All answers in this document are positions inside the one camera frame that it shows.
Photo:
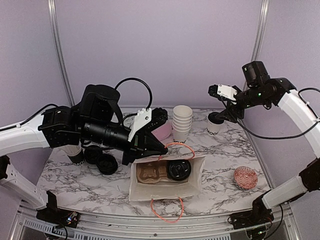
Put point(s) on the black cup lid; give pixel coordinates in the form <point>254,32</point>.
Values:
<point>178,169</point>
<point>212,118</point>

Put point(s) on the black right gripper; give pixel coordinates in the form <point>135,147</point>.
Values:
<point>230,113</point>

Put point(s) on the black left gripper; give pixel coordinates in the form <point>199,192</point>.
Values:
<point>145,144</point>

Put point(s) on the white paper bag pink handles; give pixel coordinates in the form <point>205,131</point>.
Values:
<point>184,173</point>

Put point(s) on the brown cardboard cup carrier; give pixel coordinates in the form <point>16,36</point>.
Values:
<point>152,172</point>

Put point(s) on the black cup holding straws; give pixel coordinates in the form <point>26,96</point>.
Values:
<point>76,155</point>

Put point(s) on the stack of black lids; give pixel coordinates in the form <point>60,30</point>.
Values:
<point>107,164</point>
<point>92,154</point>

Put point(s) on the rear stack of black lids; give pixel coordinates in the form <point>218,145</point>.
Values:
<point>92,154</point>

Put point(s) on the front aluminium rail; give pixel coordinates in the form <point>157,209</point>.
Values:
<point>98,226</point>

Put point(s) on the left aluminium frame post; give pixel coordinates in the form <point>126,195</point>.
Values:
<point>59,50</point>

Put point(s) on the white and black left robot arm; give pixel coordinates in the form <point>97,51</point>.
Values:
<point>97,118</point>

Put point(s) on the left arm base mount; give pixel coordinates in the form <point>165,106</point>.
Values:
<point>55,215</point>

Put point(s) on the pink plate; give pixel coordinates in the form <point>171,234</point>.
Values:
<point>163,131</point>

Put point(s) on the stack of white paper cups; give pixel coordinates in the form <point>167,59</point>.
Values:
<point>181,123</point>

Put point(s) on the right aluminium frame post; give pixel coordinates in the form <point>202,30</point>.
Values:
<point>260,30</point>

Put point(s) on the white paper coffee cup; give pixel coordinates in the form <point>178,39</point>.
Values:
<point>178,169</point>

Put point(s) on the front stack of black lids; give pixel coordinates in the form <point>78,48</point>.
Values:
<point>107,164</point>

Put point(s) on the aluminium frame post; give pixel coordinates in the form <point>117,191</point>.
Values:
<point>260,30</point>
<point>59,50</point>

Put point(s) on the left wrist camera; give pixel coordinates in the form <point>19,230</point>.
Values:
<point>149,118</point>

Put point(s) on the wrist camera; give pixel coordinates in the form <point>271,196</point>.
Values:
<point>224,92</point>
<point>149,118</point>

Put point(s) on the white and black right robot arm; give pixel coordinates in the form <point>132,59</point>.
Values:
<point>266,91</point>

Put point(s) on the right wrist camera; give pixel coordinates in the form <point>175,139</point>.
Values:
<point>224,92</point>

